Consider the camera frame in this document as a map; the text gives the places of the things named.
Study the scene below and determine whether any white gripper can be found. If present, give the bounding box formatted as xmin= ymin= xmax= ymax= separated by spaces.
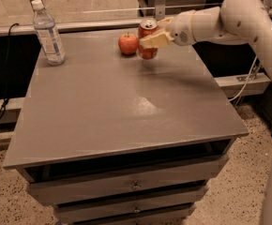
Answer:
xmin=139 ymin=10 xmax=195 ymax=49

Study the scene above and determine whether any red coke can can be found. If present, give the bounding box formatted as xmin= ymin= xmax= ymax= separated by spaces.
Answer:
xmin=138 ymin=18 xmax=158 ymax=60

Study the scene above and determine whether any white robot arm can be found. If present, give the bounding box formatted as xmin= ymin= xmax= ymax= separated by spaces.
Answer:
xmin=140 ymin=0 xmax=272 ymax=225

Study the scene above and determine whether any red apple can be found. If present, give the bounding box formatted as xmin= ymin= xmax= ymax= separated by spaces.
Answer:
xmin=118 ymin=33 xmax=139 ymax=55

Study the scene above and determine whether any clear plastic water bottle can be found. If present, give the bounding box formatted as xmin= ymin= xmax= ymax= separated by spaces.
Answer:
xmin=32 ymin=0 xmax=66 ymax=66

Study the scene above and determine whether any grey drawer cabinet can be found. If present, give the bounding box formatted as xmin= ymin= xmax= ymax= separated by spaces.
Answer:
xmin=2 ymin=24 xmax=249 ymax=225

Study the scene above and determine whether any top grey drawer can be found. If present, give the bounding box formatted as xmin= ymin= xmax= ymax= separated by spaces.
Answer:
xmin=27 ymin=155 xmax=229 ymax=205

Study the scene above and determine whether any grey drawer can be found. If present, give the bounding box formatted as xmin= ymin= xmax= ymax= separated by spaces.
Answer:
xmin=70 ymin=203 xmax=196 ymax=225
xmin=54 ymin=185 xmax=208 ymax=223
xmin=27 ymin=155 xmax=229 ymax=205

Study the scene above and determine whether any middle grey drawer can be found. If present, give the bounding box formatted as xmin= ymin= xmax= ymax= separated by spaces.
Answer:
xmin=54 ymin=185 xmax=208 ymax=223

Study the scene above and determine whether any bottom grey drawer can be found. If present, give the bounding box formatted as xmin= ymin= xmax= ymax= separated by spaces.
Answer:
xmin=70 ymin=203 xmax=196 ymax=225

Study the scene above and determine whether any white cable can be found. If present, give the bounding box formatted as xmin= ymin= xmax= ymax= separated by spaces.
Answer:
xmin=228 ymin=55 xmax=259 ymax=103

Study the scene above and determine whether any metal guard rail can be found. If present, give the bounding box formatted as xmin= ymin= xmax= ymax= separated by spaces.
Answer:
xmin=0 ymin=0 xmax=272 ymax=37

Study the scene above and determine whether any black hanging cable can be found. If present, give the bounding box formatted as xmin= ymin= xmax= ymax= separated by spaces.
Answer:
xmin=0 ymin=22 xmax=20 ymax=127

